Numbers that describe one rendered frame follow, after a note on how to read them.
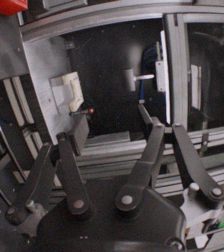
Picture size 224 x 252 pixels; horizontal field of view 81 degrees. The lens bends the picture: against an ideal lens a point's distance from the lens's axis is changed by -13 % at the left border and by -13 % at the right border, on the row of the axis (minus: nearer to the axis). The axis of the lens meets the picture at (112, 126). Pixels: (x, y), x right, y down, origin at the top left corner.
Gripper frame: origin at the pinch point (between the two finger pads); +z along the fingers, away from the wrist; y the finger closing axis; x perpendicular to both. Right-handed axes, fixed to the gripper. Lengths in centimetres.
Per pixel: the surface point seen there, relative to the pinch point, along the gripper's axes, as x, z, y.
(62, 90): 0.6, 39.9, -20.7
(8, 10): 25.0, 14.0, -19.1
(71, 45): 20, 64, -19
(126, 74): 2.2, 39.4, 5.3
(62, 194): -37, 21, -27
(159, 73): 1.0, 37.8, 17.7
